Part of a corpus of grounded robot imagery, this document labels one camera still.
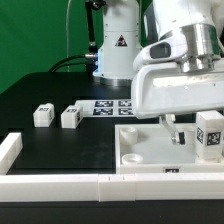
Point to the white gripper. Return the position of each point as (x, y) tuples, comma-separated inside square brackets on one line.
[(180, 74)]

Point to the white square table top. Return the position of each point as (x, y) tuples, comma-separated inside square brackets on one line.
[(148, 148)]

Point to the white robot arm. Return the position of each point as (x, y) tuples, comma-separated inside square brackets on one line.
[(121, 24)]

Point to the white sheet with markers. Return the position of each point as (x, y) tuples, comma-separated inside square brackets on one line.
[(106, 108)]

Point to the white U-shaped fence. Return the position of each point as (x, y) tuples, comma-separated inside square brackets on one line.
[(95, 187)]

